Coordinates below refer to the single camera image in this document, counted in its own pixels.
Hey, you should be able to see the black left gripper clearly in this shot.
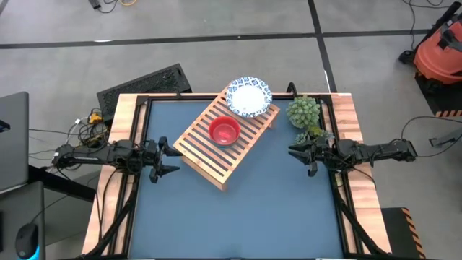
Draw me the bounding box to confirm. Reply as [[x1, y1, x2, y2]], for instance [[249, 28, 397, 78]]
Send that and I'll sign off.
[[139, 136, 183, 184]]

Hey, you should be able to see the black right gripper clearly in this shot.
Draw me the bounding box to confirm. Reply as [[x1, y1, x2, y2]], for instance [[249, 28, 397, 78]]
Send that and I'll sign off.
[[287, 139, 340, 178]]

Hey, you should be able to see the red plastic bowl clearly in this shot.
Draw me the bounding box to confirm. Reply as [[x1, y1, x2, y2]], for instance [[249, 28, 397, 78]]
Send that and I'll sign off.
[[208, 115, 242, 147]]

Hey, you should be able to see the wooden slatted shelf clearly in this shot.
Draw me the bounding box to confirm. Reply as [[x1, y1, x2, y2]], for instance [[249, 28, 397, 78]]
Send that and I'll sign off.
[[172, 85, 281, 192]]

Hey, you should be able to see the spiky dark green succulent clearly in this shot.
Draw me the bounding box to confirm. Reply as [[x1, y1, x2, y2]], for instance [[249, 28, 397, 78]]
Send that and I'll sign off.
[[294, 125, 335, 144]]

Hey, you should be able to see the round pale green succulent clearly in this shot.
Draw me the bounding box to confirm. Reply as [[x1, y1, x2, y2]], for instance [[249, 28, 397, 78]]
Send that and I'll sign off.
[[286, 95, 321, 129]]

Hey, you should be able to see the blue patterned paper plate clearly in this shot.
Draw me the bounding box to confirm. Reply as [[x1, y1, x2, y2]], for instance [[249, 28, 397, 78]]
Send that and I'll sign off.
[[225, 76, 274, 119]]

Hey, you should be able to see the black desk base bar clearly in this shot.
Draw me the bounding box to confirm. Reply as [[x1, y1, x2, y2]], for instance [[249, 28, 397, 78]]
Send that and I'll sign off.
[[27, 164, 97, 202]]

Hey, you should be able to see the black hazard striped plate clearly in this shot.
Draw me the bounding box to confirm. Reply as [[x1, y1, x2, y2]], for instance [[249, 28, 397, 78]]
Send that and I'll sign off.
[[380, 207, 427, 260]]

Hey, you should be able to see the grey metal stand foot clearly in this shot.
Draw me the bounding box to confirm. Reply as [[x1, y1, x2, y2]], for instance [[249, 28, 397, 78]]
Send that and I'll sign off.
[[428, 128, 462, 148]]

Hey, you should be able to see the black hazard striped mat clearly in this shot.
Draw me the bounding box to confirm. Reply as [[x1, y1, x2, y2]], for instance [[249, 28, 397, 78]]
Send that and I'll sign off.
[[414, 71, 462, 118]]

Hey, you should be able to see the grey desk panel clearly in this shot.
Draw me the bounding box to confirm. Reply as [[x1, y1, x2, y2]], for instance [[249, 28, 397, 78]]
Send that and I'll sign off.
[[0, 180, 46, 260]]

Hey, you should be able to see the grey laptop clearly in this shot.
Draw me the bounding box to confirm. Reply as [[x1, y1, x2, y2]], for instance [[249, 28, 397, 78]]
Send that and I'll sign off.
[[0, 91, 30, 193]]

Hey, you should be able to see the black computer mouse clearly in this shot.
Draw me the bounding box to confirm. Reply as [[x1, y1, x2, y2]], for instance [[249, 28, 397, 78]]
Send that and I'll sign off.
[[14, 222, 40, 260]]

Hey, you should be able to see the orange shop vacuum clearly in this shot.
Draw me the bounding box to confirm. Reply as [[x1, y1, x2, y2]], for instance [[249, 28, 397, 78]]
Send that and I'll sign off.
[[398, 1, 462, 95]]

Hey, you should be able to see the black cable bundle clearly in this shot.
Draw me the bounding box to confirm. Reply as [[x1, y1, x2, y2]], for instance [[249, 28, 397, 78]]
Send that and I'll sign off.
[[28, 106, 113, 170]]

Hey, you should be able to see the black metal table frame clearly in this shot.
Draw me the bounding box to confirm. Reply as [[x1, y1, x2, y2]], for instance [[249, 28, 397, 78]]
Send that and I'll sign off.
[[84, 82, 389, 260]]

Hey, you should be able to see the black looped floor cable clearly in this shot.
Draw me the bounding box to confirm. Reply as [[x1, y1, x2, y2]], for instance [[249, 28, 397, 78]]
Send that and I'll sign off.
[[400, 116, 462, 159]]

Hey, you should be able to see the thin black floor cable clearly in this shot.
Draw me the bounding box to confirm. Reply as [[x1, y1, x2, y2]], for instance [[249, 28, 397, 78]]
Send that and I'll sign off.
[[402, 0, 456, 51]]

